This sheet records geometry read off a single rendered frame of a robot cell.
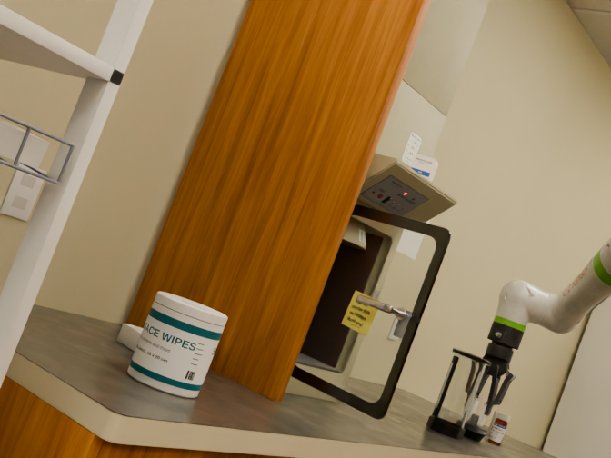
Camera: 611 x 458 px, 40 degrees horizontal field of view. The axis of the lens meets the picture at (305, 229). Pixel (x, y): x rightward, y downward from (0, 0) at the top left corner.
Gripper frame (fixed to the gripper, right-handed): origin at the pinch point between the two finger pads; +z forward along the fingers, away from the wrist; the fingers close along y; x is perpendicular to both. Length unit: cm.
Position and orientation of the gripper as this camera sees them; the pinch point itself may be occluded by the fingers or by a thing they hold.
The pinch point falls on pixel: (477, 412)
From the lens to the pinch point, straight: 252.8
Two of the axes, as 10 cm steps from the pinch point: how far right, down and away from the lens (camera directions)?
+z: -3.5, 9.3, -0.6
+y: 7.5, 2.4, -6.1
